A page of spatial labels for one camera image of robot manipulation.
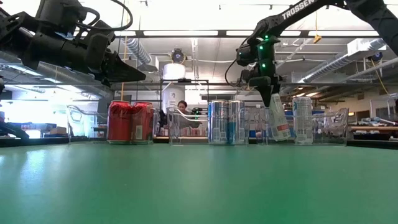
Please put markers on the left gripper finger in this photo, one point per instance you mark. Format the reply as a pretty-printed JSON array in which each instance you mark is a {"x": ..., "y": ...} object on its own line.
[
  {"x": 121, "y": 70},
  {"x": 115, "y": 81}
]

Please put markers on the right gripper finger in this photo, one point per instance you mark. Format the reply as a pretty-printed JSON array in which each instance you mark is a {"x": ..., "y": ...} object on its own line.
[{"x": 266, "y": 95}]

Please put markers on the white soda can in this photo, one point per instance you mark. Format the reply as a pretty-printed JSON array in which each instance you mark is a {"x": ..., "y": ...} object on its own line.
[
  {"x": 280, "y": 124},
  {"x": 302, "y": 121}
]

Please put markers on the blue and silver soda can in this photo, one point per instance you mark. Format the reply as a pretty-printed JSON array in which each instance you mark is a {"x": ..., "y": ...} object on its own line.
[
  {"x": 238, "y": 122},
  {"x": 217, "y": 122}
]

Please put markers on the red soda can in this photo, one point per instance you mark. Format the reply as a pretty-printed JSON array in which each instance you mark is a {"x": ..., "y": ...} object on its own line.
[
  {"x": 143, "y": 123},
  {"x": 119, "y": 122}
]

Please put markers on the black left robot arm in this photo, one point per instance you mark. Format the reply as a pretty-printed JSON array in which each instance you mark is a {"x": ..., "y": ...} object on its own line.
[{"x": 59, "y": 12}]

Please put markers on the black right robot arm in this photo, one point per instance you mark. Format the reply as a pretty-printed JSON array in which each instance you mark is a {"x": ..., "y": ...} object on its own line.
[{"x": 298, "y": 9}]

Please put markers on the clear plastic bin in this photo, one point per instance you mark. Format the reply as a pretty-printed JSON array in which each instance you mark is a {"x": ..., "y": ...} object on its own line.
[
  {"x": 329, "y": 127},
  {"x": 81, "y": 124},
  {"x": 186, "y": 124}
]

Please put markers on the person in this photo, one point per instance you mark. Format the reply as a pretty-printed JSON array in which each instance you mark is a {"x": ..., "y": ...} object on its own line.
[{"x": 182, "y": 105}]

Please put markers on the green table mat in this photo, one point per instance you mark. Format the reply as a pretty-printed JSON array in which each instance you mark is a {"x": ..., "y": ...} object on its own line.
[{"x": 199, "y": 186}]

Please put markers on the silver ventilation duct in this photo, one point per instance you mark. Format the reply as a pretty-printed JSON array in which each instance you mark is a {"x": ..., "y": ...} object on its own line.
[
  {"x": 335, "y": 62},
  {"x": 136, "y": 49}
]

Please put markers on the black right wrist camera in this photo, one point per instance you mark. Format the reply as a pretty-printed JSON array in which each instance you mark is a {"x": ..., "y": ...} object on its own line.
[{"x": 246, "y": 55}]

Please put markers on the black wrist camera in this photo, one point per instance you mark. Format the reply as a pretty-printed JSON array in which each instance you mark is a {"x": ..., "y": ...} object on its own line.
[
  {"x": 98, "y": 46},
  {"x": 246, "y": 55}
]

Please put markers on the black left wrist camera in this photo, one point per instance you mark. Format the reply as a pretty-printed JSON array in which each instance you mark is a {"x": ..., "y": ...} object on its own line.
[{"x": 98, "y": 46}]

